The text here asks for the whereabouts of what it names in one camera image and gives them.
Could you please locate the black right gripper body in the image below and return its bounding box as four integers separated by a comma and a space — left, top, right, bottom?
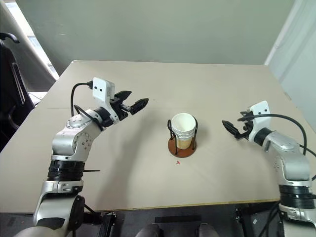
242, 115, 255, 136

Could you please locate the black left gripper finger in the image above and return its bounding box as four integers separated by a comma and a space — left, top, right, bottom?
129, 98, 150, 115
115, 90, 133, 102

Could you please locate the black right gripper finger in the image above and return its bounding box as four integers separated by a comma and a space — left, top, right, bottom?
221, 120, 248, 141
237, 111, 252, 122

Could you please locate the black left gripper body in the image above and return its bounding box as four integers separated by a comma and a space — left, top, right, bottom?
110, 95, 131, 121

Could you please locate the dark rounded shape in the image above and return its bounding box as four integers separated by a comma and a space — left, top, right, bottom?
135, 223, 163, 237
197, 222, 219, 237

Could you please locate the black chair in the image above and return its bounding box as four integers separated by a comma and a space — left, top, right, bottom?
0, 32, 37, 153

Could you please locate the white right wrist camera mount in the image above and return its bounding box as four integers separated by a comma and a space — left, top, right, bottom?
246, 100, 272, 143

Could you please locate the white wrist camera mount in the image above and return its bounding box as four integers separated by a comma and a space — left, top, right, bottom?
246, 100, 272, 143
90, 77, 119, 121

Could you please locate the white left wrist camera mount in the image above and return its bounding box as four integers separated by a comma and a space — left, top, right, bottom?
90, 77, 119, 121

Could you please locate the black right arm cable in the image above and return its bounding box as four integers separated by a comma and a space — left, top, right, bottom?
243, 113, 316, 182

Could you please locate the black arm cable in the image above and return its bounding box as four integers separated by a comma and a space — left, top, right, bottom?
243, 113, 316, 182
71, 81, 104, 131

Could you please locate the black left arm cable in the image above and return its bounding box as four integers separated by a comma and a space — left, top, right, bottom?
71, 81, 104, 131

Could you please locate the black wire cup holder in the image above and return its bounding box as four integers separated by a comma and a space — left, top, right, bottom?
167, 118, 198, 158

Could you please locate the black metal table frame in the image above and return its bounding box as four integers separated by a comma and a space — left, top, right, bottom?
234, 202, 282, 237
82, 197, 117, 237

